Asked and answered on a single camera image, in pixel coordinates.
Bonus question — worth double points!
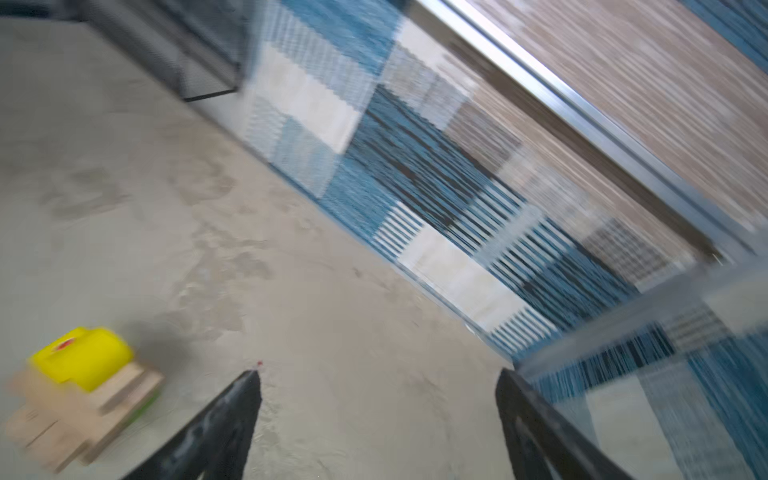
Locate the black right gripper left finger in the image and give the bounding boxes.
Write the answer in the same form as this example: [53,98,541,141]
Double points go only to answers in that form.
[125,370,262,479]

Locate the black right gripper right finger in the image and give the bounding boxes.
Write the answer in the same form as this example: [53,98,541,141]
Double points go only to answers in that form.
[495,368,630,479]

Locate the green wood block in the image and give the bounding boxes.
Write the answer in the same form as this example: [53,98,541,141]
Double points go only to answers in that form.
[121,387,162,427]

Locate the yellow cylinder block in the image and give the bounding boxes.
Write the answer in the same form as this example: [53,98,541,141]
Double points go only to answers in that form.
[59,328,134,392]

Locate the yellow block with red symbol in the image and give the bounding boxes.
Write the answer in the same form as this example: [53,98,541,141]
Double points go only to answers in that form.
[28,327,89,383]

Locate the black wire mesh shelf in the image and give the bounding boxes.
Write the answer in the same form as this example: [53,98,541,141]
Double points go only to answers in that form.
[56,1,256,102]

